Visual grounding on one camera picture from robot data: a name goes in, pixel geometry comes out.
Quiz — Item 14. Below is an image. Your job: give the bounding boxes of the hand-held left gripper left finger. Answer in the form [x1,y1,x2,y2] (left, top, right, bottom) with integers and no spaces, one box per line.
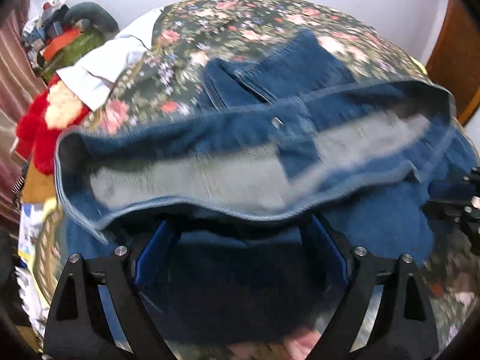
[42,219,178,360]

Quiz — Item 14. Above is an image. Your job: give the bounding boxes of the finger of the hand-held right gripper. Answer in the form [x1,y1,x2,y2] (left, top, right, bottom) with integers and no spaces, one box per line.
[430,165,480,197]
[422,195,480,257]

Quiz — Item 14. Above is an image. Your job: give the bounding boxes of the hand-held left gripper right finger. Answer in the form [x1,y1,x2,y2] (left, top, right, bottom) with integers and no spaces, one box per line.
[300,214,439,360]

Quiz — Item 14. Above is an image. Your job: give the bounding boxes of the blue denim jeans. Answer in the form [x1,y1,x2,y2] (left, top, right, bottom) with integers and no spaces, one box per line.
[54,28,480,349]

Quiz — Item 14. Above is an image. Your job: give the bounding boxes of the pile of printed papers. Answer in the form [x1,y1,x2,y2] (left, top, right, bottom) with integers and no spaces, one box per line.
[15,200,51,331]

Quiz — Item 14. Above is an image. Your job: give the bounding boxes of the brown wooden box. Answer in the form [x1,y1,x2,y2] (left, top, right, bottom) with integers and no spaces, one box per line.
[20,157,57,205]

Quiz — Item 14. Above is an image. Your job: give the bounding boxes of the red plush toy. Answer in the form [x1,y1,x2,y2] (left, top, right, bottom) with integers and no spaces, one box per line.
[15,75,92,176]

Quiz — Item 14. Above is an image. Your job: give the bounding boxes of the light blue shirt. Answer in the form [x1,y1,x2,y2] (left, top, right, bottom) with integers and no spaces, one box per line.
[56,7,166,109]

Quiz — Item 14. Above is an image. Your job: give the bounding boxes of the striped pink curtain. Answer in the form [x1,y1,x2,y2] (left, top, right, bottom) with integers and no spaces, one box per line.
[0,0,49,229]

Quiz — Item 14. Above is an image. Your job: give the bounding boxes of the orange box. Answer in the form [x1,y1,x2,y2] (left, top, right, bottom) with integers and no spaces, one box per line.
[42,29,81,61]

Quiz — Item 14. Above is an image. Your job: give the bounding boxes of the dark floral bedspread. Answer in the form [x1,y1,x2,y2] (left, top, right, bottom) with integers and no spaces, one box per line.
[35,0,480,360]

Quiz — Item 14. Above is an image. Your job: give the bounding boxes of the grey pillow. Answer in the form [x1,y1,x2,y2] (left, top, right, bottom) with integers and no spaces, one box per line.
[64,2,121,32]

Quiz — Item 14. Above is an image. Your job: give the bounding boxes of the pile of assorted clutter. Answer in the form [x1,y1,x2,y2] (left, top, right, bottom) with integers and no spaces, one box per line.
[20,2,70,68]

